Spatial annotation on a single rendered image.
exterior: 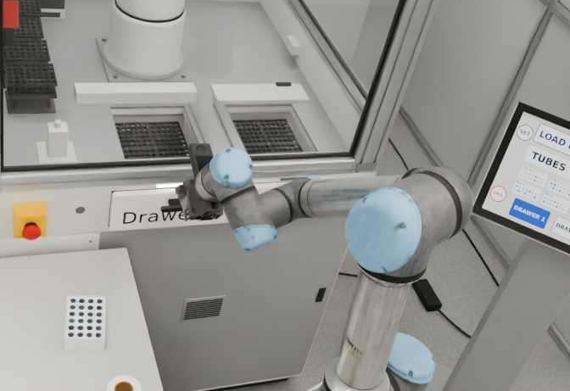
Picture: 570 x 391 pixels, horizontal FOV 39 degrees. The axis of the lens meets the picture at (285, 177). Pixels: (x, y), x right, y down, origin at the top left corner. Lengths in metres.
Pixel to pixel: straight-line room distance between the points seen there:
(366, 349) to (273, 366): 1.31
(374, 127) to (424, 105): 2.02
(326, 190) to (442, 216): 0.33
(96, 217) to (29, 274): 0.20
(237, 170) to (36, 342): 0.61
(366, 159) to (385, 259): 0.92
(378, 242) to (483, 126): 2.49
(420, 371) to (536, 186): 0.76
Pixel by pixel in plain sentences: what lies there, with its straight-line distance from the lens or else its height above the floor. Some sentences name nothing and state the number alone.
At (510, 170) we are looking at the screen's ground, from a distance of 2.13.
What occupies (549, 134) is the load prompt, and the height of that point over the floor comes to 1.16.
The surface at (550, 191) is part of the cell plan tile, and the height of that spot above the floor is 1.06.
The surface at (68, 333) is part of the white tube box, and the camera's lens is 1.80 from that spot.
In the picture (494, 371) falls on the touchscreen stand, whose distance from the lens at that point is 2.60.
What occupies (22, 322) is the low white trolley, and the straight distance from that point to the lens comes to 1.86.
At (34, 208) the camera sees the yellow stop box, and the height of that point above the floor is 0.91.
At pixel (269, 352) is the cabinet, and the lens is 2.58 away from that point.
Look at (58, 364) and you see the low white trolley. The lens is 1.79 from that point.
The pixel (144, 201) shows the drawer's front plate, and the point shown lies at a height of 0.91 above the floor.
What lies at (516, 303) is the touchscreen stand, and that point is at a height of 0.65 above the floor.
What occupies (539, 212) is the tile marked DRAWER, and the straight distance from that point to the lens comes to 2.13.
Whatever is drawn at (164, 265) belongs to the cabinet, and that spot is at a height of 0.66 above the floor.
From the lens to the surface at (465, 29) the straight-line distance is 3.78.
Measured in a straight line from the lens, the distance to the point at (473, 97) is 3.71.
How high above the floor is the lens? 2.19
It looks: 38 degrees down
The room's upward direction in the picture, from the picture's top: 15 degrees clockwise
